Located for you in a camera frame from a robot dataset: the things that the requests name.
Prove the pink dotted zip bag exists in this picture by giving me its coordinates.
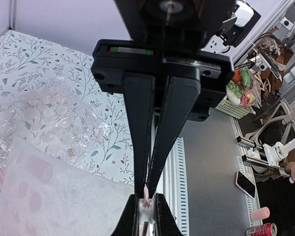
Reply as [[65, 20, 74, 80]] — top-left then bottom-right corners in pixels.
[[0, 139, 134, 236]]

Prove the red soda can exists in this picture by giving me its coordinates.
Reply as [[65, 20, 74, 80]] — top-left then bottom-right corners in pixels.
[[246, 223, 277, 236]]

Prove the floral tablecloth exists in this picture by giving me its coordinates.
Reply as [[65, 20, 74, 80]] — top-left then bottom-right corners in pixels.
[[0, 30, 134, 188]]

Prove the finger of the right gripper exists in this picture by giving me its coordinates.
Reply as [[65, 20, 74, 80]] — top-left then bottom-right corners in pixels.
[[122, 73, 155, 194], [147, 77, 201, 193]]

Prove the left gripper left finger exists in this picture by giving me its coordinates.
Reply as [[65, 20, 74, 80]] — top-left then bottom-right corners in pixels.
[[111, 194, 139, 236]]

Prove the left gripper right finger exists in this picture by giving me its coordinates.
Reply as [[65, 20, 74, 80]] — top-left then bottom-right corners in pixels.
[[154, 194, 183, 236]]

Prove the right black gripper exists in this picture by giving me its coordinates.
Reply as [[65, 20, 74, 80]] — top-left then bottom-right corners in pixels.
[[91, 0, 235, 121]]

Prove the pink cup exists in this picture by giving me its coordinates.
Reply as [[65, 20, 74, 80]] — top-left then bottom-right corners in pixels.
[[251, 207, 270, 221]]

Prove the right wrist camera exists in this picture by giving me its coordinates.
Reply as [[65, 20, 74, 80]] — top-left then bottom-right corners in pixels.
[[217, 0, 261, 47]]

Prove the green basket of toys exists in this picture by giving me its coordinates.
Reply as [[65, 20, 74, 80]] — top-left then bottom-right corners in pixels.
[[215, 67, 261, 119]]

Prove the pink smartphone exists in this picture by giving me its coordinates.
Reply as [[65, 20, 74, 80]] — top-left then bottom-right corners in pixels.
[[235, 171, 256, 199]]

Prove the right aluminium frame post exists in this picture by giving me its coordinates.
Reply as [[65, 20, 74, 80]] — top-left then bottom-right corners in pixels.
[[8, 0, 17, 30]]

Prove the crinkled clear zip bag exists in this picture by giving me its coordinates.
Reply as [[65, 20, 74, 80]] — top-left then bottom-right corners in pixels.
[[0, 77, 111, 183]]

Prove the front aluminium rail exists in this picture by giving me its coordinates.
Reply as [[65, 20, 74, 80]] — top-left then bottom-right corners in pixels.
[[157, 109, 262, 236]]

